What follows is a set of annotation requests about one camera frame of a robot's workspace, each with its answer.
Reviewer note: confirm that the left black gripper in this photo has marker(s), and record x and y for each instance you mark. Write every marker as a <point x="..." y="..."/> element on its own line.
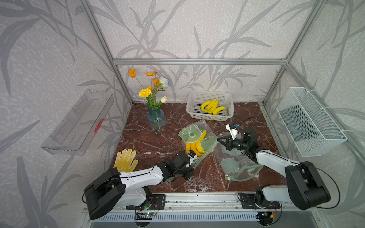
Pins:
<point x="189" y="173"/>

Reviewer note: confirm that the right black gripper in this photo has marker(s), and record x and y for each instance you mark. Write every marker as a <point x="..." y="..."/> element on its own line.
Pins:
<point x="225" y="144"/>

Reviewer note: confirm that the zip-top bag with bananas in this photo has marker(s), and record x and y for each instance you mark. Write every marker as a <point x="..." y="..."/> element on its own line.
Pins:
<point x="192" y="133"/>
<point x="236" y="166"/>

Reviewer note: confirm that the yellow banana taken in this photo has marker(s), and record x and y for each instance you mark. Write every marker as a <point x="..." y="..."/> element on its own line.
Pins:
<point x="217" y="110"/>
<point x="206" y="106"/>

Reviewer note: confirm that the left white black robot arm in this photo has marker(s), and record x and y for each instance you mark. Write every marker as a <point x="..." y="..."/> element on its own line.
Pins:
<point x="114" y="189"/>

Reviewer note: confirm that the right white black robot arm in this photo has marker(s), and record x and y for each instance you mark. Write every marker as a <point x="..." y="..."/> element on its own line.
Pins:
<point x="304" y="189"/>

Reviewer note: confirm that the left bag banana three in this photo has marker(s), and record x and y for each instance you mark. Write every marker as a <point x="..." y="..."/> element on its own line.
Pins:
<point x="188" y="147"/>

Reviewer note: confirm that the left bag banana two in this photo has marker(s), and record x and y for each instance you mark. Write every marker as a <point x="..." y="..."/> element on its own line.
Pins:
<point x="193" y="148"/>

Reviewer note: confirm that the left bag banana one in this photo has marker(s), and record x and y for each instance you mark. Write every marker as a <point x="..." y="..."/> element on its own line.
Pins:
<point x="198" y="147"/>

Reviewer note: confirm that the white plastic basket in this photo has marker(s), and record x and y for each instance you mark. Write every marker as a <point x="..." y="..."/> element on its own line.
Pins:
<point x="197" y="98"/>

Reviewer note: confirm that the blue glass vase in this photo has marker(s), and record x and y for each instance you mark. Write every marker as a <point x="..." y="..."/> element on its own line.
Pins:
<point x="156" y="119"/>

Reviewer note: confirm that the yellow work glove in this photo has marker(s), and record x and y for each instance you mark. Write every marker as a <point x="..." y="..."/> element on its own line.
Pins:
<point x="125" y="161"/>

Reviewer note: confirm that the artificial flower bouquet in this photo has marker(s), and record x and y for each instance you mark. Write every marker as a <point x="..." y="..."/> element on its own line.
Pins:
<point x="158" y="84"/>

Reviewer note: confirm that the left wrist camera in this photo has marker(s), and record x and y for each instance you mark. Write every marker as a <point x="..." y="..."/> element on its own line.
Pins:
<point x="192" y="155"/>

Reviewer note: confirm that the aluminium front rail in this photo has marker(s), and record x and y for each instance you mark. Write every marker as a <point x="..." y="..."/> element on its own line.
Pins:
<point x="176" y="200"/>

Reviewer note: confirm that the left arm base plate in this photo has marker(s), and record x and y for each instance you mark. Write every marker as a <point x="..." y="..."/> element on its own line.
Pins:
<point x="156" y="202"/>

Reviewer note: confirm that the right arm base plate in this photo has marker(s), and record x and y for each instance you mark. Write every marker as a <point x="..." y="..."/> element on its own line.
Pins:
<point x="255" y="201"/>

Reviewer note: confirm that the white wire mesh basket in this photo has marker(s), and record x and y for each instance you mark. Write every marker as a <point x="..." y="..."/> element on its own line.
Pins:
<point x="312" y="129"/>

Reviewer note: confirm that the clear acrylic wall shelf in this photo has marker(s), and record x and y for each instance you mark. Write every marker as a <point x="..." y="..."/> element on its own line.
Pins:
<point x="77" y="130"/>

